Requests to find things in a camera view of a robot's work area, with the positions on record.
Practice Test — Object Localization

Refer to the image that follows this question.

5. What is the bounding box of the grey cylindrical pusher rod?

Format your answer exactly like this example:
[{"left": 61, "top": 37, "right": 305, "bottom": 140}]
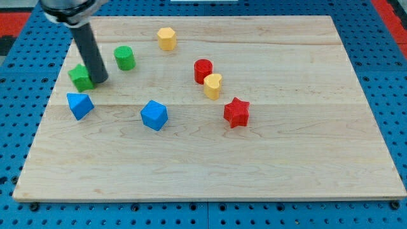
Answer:
[{"left": 70, "top": 23, "right": 108, "bottom": 83}]

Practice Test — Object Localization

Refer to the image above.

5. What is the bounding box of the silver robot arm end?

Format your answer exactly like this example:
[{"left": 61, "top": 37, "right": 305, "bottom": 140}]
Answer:
[{"left": 39, "top": 0, "right": 108, "bottom": 28}]

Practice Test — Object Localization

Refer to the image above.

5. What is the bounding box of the yellow heart block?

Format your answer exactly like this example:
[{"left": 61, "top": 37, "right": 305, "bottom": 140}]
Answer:
[{"left": 203, "top": 73, "right": 223, "bottom": 101}]

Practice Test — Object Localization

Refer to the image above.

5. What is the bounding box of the wooden board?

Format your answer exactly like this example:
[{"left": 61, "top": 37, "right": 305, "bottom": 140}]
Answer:
[{"left": 13, "top": 16, "right": 406, "bottom": 203}]

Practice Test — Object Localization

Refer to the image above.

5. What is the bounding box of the red star block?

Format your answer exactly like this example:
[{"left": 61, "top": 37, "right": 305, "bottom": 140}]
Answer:
[{"left": 223, "top": 97, "right": 250, "bottom": 128}]

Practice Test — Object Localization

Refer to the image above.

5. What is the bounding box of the red cylinder block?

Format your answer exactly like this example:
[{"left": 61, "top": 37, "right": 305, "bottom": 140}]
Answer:
[{"left": 193, "top": 59, "right": 213, "bottom": 84}]

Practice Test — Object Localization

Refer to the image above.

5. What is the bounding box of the blue cube block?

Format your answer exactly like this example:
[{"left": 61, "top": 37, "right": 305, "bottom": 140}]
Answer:
[{"left": 141, "top": 101, "right": 168, "bottom": 131}]

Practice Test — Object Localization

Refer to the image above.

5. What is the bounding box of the yellow hexagon block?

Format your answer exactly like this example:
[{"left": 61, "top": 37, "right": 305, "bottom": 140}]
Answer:
[{"left": 157, "top": 27, "right": 177, "bottom": 51}]

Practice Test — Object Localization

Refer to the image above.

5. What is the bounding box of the green cylinder block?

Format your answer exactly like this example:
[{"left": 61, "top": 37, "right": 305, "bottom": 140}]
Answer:
[{"left": 114, "top": 46, "right": 136, "bottom": 71}]

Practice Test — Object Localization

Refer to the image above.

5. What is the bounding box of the blue triangle block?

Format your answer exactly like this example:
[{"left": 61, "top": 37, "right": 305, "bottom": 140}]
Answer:
[{"left": 67, "top": 93, "right": 94, "bottom": 120}]

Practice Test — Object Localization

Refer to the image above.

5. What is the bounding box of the green star block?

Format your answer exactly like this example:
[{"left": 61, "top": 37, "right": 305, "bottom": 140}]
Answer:
[{"left": 68, "top": 64, "right": 94, "bottom": 92}]

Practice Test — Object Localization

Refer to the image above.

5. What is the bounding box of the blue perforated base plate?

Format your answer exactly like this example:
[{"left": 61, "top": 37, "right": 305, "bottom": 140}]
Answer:
[{"left": 1, "top": 1, "right": 406, "bottom": 228}]

